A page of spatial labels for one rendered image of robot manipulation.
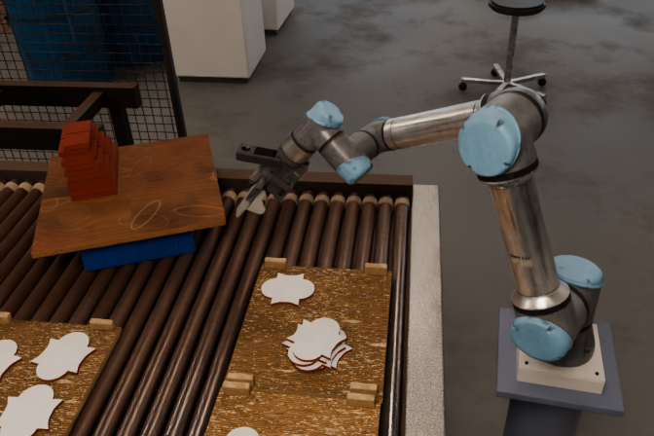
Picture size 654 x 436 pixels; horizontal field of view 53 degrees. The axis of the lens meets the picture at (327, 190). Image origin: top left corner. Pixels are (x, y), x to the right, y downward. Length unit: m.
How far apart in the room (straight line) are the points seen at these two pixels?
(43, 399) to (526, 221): 1.07
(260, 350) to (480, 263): 1.87
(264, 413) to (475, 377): 1.44
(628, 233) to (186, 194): 2.40
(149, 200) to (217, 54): 3.16
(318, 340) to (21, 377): 0.67
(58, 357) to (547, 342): 1.07
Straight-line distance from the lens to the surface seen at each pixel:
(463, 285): 3.11
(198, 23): 4.94
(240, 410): 1.46
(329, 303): 1.65
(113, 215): 1.89
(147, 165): 2.08
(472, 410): 2.65
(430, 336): 1.61
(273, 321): 1.62
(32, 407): 1.59
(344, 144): 1.47
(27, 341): 1.75
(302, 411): 1.44
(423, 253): 1.83
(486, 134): 1.20
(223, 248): 1.88
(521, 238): 1.30
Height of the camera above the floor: 2.08
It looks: 34 degrees down
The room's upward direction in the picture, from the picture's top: 3 degrees counter-clockwise
